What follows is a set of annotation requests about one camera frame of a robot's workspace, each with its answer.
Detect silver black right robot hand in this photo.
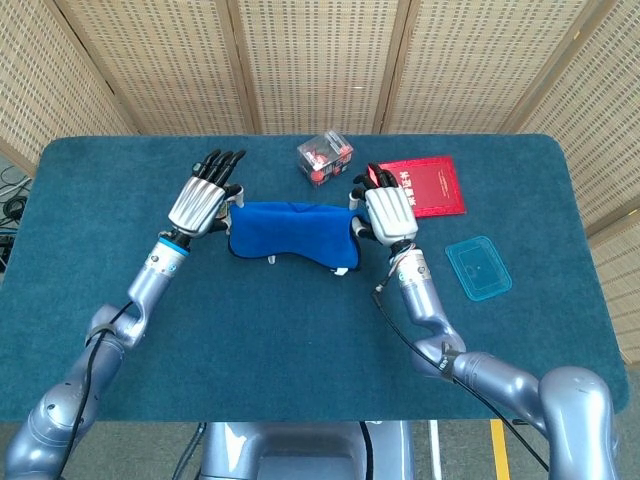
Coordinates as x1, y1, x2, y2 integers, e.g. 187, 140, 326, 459
347, 162, 420, 247

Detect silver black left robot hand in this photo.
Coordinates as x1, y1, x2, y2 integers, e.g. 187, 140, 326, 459
166, 148, 247, 240

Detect blue cloth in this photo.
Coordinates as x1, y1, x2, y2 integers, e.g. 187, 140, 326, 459
227, 200, 369, 275

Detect red certificate folder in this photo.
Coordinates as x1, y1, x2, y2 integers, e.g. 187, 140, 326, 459
372, 155, 468, 220

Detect clear box red black parts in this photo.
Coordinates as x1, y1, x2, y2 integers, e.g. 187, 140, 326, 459
296, 129, 355, 189

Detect teal transparent plastic lid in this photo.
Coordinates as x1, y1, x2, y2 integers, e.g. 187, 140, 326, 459
444, 235, 514, 302

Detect teal felt table cover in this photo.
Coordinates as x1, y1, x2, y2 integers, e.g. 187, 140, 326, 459
0, 132, 631, 425

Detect woven wooden folding screen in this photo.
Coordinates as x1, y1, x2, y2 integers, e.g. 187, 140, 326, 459
0, 0, 640, 366

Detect silver-blue robot torso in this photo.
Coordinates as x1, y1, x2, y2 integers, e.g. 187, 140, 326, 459
198, 421, 416, 480

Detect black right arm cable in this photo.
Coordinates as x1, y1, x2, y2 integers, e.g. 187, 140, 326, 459
370, 257, 551, 472

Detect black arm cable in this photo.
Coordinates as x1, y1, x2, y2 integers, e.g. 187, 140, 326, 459
57, 294, 140, 480
370, 257, 551, 472

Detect black floor cables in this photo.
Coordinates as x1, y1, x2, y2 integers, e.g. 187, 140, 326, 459
0, 163, 32, 274

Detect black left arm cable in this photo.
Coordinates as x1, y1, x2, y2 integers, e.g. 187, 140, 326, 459
57, 294, 140, 480

